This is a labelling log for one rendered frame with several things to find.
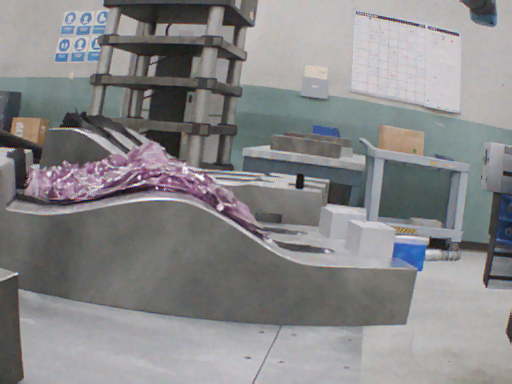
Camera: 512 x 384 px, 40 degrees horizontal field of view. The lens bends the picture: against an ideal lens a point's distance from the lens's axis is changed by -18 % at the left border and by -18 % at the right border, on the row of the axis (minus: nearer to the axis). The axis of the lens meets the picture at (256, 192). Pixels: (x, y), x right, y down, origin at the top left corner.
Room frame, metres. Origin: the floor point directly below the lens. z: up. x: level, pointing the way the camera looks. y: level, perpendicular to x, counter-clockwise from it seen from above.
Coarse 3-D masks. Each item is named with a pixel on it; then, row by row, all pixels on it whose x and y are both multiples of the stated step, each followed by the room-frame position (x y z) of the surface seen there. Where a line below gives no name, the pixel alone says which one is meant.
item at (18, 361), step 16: (0, 272) 0.38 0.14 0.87; (0, 288) 0.36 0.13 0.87; (16, 288) 0.39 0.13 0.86; (0, 304) 0.36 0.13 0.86; (16, 304) 0.39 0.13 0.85; (0, 320) 0.36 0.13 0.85; (16, 320) 0.38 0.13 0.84; (0, 336) 0.36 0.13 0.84; (16, 336) 0.38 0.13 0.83; (0, 352) 0.36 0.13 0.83; (16, 352) 0.38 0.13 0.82; (0, 368) 0.35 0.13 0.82; (16, 368) 0.38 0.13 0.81
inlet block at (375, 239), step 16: (352, 224) 0.76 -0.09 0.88; (368, 224) 0.75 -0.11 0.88; (384, 224) 0.77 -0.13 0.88; (352, 240) 0.75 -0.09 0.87; (368, 240) 0.73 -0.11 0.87; (384, 240) 0.73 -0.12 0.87; (400, 240) 0.76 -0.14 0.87; (416, 240) 0.77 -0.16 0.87; (384, 256) 0.73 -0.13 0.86; (400, 256) 0.74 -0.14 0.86; (416, 256) 0.75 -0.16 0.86; (432, 256) 0.77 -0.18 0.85; (448, 256) 0.77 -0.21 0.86
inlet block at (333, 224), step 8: (328, 208) 0.87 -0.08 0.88; (336, 208) 0.88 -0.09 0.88; (320, 216) 0.88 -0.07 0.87; (328, 216) 0.85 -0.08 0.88; (336, 216) 0.84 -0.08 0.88; (344, 216) 0.84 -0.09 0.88; (352, 216) 0.84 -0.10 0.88; (360, 216) 0.84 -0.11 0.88; (320, 224) 0.88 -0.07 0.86; (328, 224) 0.85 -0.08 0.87; (336, 224) 0.84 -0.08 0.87; (344, 224) 0.84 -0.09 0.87; (320, 232) 0.87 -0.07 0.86; (328, 232) 0.84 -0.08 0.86; (336, 232) 0.84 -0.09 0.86; (344, 232) 0.84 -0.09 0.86; (424, 240) 0.88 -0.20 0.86
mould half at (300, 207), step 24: (48, 144) 1.01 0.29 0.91; (72, 144) 1.01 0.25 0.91; (96, 144) 1.01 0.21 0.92; (48, 168) 1.01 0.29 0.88; (240, 192) 0.98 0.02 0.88; (264, 192) 0.98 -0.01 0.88; (288, 192) 0.98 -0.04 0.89; (312, 192) 0.97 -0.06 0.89; (288, 216) 0.97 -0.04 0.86; (312, 216) 0.97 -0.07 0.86
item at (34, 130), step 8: (16, 120) 7.51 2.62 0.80; (24, 120) 7.49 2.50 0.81; (32, 120) 7.47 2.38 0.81; (40, 120) 7.47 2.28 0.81; (48, 120) 7.71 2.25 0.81; (16, 128) 7.51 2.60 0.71; (24, 128) 7.49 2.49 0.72; (32, 128) 7.47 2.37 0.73; (40, 128) 7.50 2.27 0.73; (24, 136) 7.49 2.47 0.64; (32, 136) 7.47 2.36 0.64; (40, 136) 7.53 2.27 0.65; (40, 144) 7.58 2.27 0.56
